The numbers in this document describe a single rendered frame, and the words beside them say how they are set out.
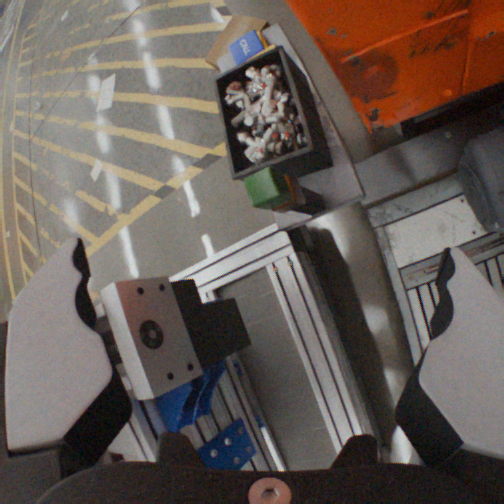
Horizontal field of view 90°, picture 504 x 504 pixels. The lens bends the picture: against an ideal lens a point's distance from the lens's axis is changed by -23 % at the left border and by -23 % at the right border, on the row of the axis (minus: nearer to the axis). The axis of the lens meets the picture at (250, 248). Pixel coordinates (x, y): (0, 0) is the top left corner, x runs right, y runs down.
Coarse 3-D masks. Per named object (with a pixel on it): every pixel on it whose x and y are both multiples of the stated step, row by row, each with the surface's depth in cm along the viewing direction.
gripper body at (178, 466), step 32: (160, 448) 4; (192, 448) 4; (352, 448) 4; (64, 480) 3; (96, 480) 3; (128, 480) 4; (160, 480) 4; (192, 480) 4; (224, 480) 4; (256, 480) 4; (288, 480) 4; (320, 480) 4; (352, 480) 4; (384, 480) 4; (416, 480) 3; (448, 480) 3
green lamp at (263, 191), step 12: (264, 168) 37; (252, 180) 38; (264, 180) 37; (276, 180) 37; (252, 192) 38; (264, 192) 37; (276, 192) 36; (288, 192) 38; (252, 204) 38; (264, 204) 37; (276, 204) 39
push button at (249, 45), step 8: (240, 40) 59; (248, 40) 58; (256, 40) 57; (232, 48) 60; (240, 48) 59; (248, 48) 58; (256, 48) 57; (264, 48) 57; (232, 56) 60; (240, 56) 59; (248, 56) 58
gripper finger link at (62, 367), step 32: (64, 256) 9; (32, 288) 8; (64, 288) 8; (32, 320) 7; (64, 320) 7; (32, 352) 6; (64, 352) 6; (96, 352) 6; (32, 384) 5; (64, 384) 5; (96, 384) 5; (32, 416) 4; (64, 416) 5; (96, 416) 5; (128, 416) 6; (32, 448) 4; (96, 448) 5
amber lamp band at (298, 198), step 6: (288, 180) 41; (294, 180) 42; (288, 186) 41; (294, 186) 41; (294, 192) 41; (300, 192) 43; (294, 198) 41; (300, 198) 42; (282, 204) 41; (288, 204) 41; (294, 204) 42; (300, 204) 43; (276, 210) 42; (282, 210) 43; (288, 210) 44
